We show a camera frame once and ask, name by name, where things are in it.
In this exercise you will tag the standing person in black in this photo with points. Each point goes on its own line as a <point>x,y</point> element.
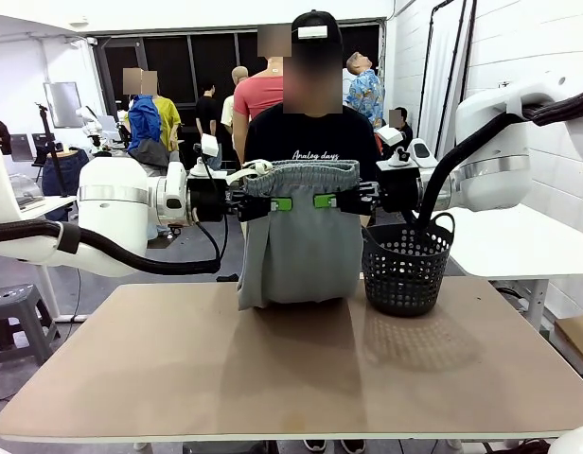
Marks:
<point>208,113</point>

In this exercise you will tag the black cloth on floor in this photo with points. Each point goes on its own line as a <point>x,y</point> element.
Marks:
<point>230,277</point>

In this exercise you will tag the black shoe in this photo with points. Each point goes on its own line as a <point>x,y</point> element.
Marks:
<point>353,445</point>
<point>315,445</point>

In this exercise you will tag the grey training pants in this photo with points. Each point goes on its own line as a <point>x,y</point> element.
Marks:
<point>301,255</point>

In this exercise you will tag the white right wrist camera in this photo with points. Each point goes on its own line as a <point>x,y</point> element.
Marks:
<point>388,135</point>

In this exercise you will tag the grey plastic stool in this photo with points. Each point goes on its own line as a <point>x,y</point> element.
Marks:
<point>17,312</point>

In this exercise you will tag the blue jeans on stand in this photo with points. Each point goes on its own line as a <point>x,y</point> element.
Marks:
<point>71,172</point>

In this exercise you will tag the person in black t-shirt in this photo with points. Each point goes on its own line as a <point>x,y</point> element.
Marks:
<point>310,137</point>

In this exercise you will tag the brown cardboard box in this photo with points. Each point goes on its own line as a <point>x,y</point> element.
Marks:
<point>577,340</point>

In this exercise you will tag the person's left forearm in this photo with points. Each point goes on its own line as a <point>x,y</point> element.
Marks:
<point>367,220</point>

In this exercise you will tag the seated person in black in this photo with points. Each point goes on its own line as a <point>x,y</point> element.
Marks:
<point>401,124</point>

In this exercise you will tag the black perforated plastic basket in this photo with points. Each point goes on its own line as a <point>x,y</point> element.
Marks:
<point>405,284</point>

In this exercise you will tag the grey framed board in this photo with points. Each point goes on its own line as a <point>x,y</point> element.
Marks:
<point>62,104</point>

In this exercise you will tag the black camera mount knob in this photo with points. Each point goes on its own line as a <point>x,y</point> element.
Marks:
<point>400,156</point>

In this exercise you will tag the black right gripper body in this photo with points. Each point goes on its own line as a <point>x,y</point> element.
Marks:
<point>393,189</point>

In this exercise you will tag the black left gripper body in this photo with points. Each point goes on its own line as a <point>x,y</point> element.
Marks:
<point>208,201</point>

